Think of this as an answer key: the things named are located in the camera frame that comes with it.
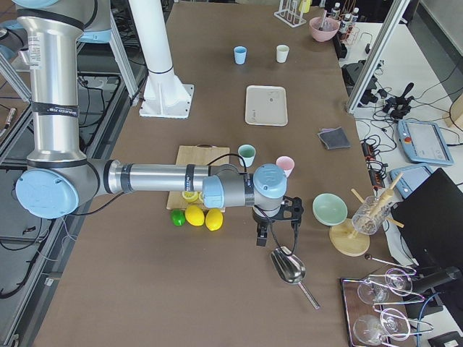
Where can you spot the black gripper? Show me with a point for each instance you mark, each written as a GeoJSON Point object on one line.
{"type": "Point", "coordinates": [260, 217]}

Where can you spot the green plastic cup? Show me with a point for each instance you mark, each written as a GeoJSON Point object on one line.
{"type": "Point", "coordinates": [247, 155]}

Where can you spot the blue plastic cup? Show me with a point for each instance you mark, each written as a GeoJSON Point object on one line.
{"type": "Point", "coordinates": [240, 54]}

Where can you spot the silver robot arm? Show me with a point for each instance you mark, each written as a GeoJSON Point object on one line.
{"type": "Point", "coordinates": [60, 177]}

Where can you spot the beige rabbit tray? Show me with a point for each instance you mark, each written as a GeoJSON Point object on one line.
{"type": "Point", "coordinates": [266, 106]}

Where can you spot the wine glass rack tray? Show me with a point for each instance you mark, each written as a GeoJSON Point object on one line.
{"type": "Point", "coordinates": [374, 308]}

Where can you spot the steel ice scoop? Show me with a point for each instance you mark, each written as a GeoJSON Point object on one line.
{"type": "Point", "coordinates": [292, 270]}

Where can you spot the yellow lemon right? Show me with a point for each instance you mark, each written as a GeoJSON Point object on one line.
{"type": "Point", "coordinates": [214, 219]}

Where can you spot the yellow lemon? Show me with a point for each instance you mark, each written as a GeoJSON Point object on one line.
{"type": "Point", "coordinates": [214, 219]}
{"type": "Point", "coordinates": [194, 215]}

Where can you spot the green bowl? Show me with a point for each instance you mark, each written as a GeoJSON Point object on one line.
{"type": "Point", "coordinates": [329, 209]}

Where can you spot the pink plastic cup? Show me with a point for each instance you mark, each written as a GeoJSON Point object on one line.
{"type": "Point", "coordinates": [286, 163]}

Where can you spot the yellow lemon left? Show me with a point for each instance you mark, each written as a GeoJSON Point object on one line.
{"type": "Point", "coordinates": [194, 215]}

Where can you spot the halved lemon piece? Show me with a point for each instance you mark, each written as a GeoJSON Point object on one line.
{"type": "Point", "coordinates": [190, 197]}

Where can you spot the wooden cup tree stand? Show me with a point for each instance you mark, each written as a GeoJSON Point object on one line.
{"type": "Point", "coordinates": [352, 243]}

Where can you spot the green lime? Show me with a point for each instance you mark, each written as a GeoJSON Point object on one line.
{"type": "Point", "coordinates": [178, 217]}

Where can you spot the bamboo cutting board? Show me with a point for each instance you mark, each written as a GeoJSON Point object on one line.
{"type": "Point", "coordinates": [194, 155]}

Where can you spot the clear glass mug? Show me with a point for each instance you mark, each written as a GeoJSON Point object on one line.
{"type": "Point", "coordinates": [365, 221]}

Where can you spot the grey folded cloth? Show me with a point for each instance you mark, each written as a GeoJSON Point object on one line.
{"type": "Point", "coordinates": [334, 138]}

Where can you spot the cream plastic cup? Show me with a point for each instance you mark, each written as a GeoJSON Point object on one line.
{"type": "Point", "coordinates": [282, 52]}

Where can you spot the teach pendant tablet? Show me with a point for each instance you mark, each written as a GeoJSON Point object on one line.
{"type": "Point", "coordinates": [423, 142]}

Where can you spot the steel muddler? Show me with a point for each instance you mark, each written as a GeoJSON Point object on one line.
{"type": "Point", "coordinates": [322, 20]}

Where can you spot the pink bowl with ice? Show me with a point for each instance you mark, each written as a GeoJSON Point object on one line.
{"type": "Point", "coordinates": [328, 31]}

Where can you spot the yellow cup on rack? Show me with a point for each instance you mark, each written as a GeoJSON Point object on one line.
{"type": "Point", "coordinates": [304, 6]}

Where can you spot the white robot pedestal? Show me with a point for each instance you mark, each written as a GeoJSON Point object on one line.
{"type": "Point", "coordinates": [165, 96]}

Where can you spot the white wire cup rack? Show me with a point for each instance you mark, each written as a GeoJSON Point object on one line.
{"type": "Point", "coordinates": [289, 13]}

